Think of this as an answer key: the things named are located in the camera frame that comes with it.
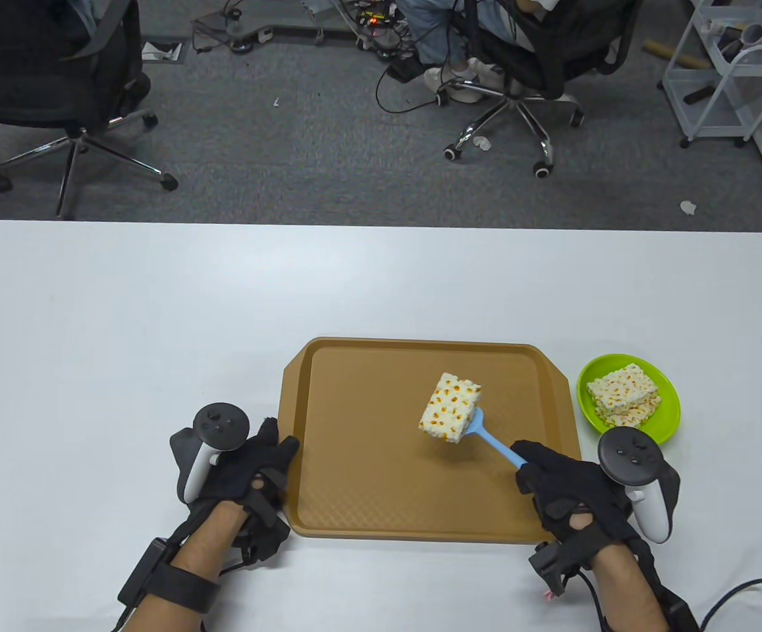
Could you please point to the person's right forearm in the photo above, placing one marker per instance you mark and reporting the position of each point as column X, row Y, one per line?
column 627, row 592

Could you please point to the black and white controller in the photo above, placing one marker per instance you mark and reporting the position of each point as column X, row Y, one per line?
column 637, row 474
column 213, row 431

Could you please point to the person's right thumb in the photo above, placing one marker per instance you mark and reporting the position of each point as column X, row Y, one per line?
column 527, row 480

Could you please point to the blue spatula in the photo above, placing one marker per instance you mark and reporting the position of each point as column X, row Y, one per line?
column 489, row 442

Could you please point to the black box on left forearm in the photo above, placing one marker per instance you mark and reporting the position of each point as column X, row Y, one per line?
column 143, row 571

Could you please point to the black and white right controller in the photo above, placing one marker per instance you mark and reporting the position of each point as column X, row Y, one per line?
column 637, row 474

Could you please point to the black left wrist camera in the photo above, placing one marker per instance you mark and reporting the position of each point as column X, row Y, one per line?
column 265, row 526

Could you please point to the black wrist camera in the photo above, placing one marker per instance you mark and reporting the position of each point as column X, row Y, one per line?
column 555, row 559
column 265, row 526

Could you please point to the person's left hand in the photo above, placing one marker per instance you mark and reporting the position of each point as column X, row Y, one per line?
column 239, row 477

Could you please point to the cardboard tube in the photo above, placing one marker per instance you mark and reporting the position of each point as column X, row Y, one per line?
column 674, row 54

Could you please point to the brown plastic tray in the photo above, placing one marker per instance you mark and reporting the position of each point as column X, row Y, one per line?
column 367, row 461

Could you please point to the white metal cart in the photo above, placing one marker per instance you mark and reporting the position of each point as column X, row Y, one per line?
column 730, row 79

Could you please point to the green plate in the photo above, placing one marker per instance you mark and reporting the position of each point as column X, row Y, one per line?
column 667, row 415

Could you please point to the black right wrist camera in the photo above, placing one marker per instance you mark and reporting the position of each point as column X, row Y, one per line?
column 555, row 559

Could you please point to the black mesh office chair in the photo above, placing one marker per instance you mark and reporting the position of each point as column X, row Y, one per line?
column 539, row 52

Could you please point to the person's left thumb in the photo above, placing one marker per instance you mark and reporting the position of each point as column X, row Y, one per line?
column 287, row 454

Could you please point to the grey desk foot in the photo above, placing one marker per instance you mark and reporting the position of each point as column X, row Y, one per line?
column 249, row 29

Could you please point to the person's left forearm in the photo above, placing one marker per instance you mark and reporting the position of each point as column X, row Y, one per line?
column 203, row 543

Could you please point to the black and white left controller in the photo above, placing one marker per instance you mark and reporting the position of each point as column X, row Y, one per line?
column 213, row 431

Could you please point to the person's right hand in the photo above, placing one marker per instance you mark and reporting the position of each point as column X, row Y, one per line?
column 578, row 494

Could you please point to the white puffed rice cake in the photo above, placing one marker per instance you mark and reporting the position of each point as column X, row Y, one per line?
column 621, row 383
column 637, row 411
column 450, row 408

